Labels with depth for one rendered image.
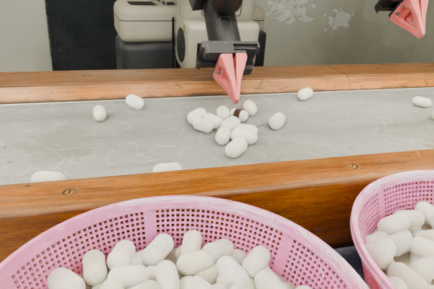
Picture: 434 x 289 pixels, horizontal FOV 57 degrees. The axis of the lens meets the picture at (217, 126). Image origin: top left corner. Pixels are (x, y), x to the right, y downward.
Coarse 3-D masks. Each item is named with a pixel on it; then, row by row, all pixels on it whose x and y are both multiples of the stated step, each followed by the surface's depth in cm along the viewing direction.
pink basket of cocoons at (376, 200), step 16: (400, 176) 43; (416, 176) 43; (432, 176) 44; (368, 192) 40; (384, 192) 42; (400, 192) 43; (416, 192) 44; (432, 192) 44; (352, 208) 37; (368, 208) 40; (384, 208) 42; (400, 208) 43; (352, 224) 34; (368, 224) 40; (368, 256) 31; (368, 272) 32; (384, 288) 28
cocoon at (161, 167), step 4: (156, 164) 45; (160, 164) 45; (164, 164) 45; (168, 164) 45; (172, 164) 45; (176, 164) 45; (156, 168) 44; (160, 168) 44; (164, 168) 44; (168, 168) 45; (172, 168) 45; (176, 168) 45; (180, 168) 45
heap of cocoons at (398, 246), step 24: (408, 216) 41; (432, 216) 41; (384, 240) 36; (408, 240) 37; (432, 240) 38; (384, 264) 35; (408, 264) 37; (432, 264) 34; (408, 288) 32; (432, 288) 31
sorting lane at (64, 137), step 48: (240, 96) 74; (288, 96) 75; (336, 96) 77; (384, 96) 78; (432, 96) 79; (0, 144) 52; (48, 144) 52; (96, 144) 53; (144, 144) 54; (192, 144) 54; (288, 144) 56; (336, 144) 56; (384, 144) 57; (432, 144) 58
